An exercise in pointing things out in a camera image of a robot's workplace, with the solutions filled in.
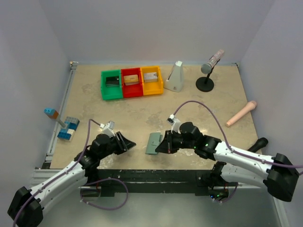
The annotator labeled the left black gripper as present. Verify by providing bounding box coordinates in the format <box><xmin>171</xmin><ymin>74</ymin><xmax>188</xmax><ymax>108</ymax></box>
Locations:
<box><xmin>99</xmin><ymin>131</ymin><xmax>136</xmax><ymax>160</ymax></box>

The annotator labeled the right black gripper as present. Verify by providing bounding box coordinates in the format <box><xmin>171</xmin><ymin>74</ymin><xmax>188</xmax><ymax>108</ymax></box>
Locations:
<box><xmin>156</xmin><ymin>130</ymin><xmax>196</xmax><ymax>154</ymax></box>

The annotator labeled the green card holder wallet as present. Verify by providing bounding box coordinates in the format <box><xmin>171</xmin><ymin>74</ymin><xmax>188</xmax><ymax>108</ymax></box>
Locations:
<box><xmin>145</xmin><ymin>132</ymin><xmax>162</xmax><ymax>155</ymax></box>

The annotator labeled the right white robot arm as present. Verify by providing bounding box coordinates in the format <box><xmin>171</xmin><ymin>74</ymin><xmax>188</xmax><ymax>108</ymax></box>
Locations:
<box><xmin>155</xmin><ymin>122</ymin><xmax>299</xmax><ymax>202</ymax></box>

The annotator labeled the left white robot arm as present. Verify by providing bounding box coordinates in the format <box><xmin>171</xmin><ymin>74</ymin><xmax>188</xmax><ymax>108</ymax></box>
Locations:
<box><xmin>8</xmin><ymin>132</ymin><xmax>136</xmax><ymax>227</ymax></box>

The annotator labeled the black card in bin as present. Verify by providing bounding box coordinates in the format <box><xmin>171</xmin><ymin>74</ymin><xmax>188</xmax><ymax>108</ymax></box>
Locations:
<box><xmin>105</xmin><ymin>76</ymin><xmax>120</xmax><ymax>87</ymax></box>

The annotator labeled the tan card in bin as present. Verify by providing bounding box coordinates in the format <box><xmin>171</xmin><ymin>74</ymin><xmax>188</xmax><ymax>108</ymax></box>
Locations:
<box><xmin>123</xmin><ymin>74</ymin><xmax>139</xmax><ymax>86</ymax></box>

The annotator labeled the silver card in bin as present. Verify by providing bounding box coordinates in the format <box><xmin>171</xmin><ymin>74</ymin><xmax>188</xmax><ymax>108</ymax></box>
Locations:
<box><xmin>143</xmin><ymin>72</ymin><xmax>158</xmax><ymax>83</ymax></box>

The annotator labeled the green plastic bin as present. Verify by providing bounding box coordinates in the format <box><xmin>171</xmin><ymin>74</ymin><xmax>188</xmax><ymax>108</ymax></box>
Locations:
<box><xmin>100</xmin><ymin>70</ymin><xmax>123</xmax><ymax>101</ymax></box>

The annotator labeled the red plastic bin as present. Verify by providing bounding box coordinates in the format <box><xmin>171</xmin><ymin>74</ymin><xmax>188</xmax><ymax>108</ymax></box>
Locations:
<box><xmin>121</xmin><ymin>68</ymin><xmax>143</xmax><ymax>98</ymax></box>

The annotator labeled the blue toy brick stack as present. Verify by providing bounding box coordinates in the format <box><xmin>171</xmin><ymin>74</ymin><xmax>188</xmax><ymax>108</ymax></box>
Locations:
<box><xmin>57</xmin><ymin>116</ymin><xmax>80</xmax><ymax>141</ymax></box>

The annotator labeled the yellow plastic bin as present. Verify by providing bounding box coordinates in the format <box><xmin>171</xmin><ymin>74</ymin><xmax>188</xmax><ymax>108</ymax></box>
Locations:
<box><xmin>140</xmin><ymin>66</ymin><xmax>164</xmax><ymax>96</ymax></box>

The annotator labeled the white metronome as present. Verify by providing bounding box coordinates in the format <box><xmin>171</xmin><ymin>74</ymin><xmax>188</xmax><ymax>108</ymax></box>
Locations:
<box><xmin>164</xmin><ymin>61</ymin><xmax>184</xmax><ymax>92</ymax></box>

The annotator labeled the black microphone stand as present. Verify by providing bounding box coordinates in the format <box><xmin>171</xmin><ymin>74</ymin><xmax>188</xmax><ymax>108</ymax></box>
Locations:
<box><xmin>196</xmin><ymin>62</ymin><xmax>214</xmax><ymax>92</ymax></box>

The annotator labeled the blue orange brick hammer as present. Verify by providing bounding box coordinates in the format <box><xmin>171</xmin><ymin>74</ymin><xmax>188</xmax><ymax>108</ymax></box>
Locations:
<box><xmin>44</xmin><ymin>108</ymin><xmax>67</xmax><ymax>129</ymax></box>

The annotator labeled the grey glitter microphone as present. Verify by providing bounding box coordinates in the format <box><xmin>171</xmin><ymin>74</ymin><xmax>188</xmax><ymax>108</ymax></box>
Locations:
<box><xmin>201</xmin><ymin>49</ymin><xmax>224</xmax><ymax>74</ymax></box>

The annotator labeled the black microphone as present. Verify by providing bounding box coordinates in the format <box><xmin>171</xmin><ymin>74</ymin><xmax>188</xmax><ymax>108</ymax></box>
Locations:
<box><xmin>248</xmin><ymin>137</ymin><xmax>268</xmax><ymax>153</ymax></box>

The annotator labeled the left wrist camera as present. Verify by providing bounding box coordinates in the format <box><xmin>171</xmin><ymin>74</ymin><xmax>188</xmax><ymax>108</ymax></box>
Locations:
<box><xmin>99</xmin><ymin>121</ymin><xmax>116</xmax><ymax>138</ymax></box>

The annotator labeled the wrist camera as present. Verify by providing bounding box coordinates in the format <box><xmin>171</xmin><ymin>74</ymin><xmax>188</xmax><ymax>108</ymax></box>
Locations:
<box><xmin>99</xmin><ymin>121</ymin><xmax>116</xmax><ymax>138</ymax></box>
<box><xmin>167</xmin><ymin>114</ymin><xmax>181</xmax><ymax>133</ymax></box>

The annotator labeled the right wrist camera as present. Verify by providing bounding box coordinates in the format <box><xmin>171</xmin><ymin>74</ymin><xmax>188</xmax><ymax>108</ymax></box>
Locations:
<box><xmin>167</xmin><ymin>114</ymin><xmax>181</xmax><ymax>133</ymax></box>

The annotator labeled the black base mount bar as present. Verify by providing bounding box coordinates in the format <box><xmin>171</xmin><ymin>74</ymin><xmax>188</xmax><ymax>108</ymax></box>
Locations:
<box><xmin>87</xmin><ymin>169</ymin><xmax>236</xmax><ymax>197</ymax></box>

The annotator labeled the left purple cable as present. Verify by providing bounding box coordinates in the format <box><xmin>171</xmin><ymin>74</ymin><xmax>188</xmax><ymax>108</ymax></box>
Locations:
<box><xmin>13</xmin><ymin>119</ymin><xmax>101</xmax><ymax>227</ymax></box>

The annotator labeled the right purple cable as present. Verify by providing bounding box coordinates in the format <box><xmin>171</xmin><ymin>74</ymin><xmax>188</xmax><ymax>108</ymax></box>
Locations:
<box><xmin>174</xmin><ymin>100</ymin><xmax>303</xmax><ymax>169</ymax></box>

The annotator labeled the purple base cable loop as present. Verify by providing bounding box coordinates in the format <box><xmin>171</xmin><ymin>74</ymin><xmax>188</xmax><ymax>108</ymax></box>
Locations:
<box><xmin>80</xmin><ymin>175</ymin><xmax>129</xmax><ymax>210</ymax></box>

